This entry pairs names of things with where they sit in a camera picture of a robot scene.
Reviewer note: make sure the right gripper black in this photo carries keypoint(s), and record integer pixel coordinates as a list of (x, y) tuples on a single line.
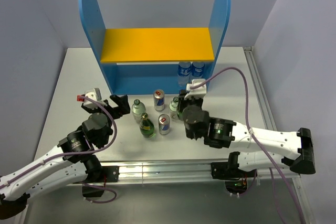
[(181, 102)]

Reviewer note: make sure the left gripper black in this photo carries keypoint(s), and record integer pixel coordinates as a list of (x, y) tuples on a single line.
[(123, 107)]

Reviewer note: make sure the green Perrier bottle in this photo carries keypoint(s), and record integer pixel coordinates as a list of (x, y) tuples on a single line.
[(146, 126), (180, 109)]

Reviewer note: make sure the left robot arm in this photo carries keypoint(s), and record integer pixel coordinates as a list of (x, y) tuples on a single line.
[(72, 160)]

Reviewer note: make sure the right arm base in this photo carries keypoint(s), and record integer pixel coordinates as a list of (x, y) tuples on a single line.
[(235, 180)]

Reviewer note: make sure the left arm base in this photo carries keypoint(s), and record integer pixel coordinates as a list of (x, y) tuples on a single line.
[(108, 174)]

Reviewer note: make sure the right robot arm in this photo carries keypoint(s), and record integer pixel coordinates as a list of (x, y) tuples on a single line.
[(251, 149)]

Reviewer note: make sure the blue and yellow shelf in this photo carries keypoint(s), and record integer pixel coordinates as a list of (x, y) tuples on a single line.
[(138, 61)]

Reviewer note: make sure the right clear Chang bottle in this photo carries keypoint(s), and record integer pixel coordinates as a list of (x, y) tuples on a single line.
[(173, 109)]

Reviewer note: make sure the clear chang bottle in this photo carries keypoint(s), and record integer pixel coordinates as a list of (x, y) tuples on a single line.
[(173, 109), (138, 108)]

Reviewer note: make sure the rear Red Bull can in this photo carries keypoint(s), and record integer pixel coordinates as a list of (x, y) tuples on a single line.
[(159, 102)]

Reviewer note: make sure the red bull can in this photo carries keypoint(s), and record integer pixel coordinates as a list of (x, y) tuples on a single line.
[(159, 102), (164, 124)]

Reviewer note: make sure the front Red Bull can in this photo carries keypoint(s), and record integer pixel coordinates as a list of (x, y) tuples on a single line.
[(164, 124)]

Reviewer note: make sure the left clear Chang bottle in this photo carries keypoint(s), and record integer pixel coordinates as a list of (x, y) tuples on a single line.
[(138, 108)]

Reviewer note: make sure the left Pocari Sweat bottle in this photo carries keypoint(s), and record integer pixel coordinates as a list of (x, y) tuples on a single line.
[(183, 72)]

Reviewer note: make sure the pocari sweat bottle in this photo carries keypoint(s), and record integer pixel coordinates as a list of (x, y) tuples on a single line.
[(183, 72), (197, 69)]

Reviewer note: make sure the right Pocari Sweat bottle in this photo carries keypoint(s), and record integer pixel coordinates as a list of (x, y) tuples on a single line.
[(197, 69)]

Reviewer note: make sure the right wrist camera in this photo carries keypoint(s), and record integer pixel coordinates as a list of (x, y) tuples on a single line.
[(196, 89)]

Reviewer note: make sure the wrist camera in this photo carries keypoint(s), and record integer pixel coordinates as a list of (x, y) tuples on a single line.
[(196, 89), (93, 94)]

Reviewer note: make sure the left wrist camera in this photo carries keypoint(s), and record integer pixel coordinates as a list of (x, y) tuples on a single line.
[(93, 94)]

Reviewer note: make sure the front aluminium rail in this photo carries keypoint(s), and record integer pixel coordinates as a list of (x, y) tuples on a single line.
[(162, 171)]

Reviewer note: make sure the aluminium rail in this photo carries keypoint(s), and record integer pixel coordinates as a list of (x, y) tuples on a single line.
[(270, 125), (162, 171)]

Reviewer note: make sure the right aluminium rail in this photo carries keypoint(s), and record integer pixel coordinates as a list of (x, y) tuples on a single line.
[(270, 125)]

